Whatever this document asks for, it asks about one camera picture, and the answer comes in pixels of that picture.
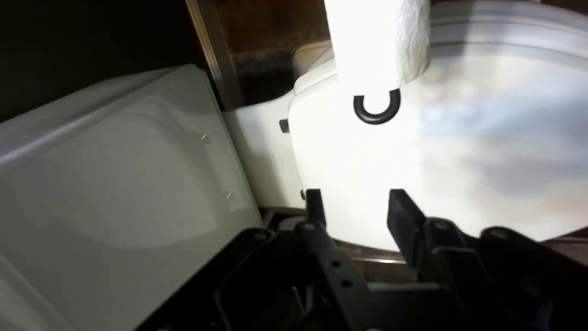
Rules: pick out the white toilet bowl with lid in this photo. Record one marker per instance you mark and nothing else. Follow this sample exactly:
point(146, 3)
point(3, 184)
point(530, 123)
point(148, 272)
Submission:
point(460, 152)

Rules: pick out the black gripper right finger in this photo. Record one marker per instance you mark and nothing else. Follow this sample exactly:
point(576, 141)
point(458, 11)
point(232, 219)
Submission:
point(490, 281)

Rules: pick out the white tissue roll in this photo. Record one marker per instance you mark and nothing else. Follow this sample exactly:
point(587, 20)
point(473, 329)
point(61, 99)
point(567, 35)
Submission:
point(374, 37)

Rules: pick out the black metal tissue holder stand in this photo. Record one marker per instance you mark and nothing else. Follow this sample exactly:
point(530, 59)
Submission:
point(376, 117)

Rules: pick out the baseboard strip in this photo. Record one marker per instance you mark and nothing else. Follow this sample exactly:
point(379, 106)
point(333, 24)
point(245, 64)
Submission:
point(212, 55)

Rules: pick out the white toilet tank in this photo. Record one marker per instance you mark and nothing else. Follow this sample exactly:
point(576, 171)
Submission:
point(111, 195)

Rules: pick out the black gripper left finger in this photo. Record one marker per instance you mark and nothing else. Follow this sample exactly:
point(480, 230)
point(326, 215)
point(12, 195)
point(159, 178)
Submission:
point(276, 281)

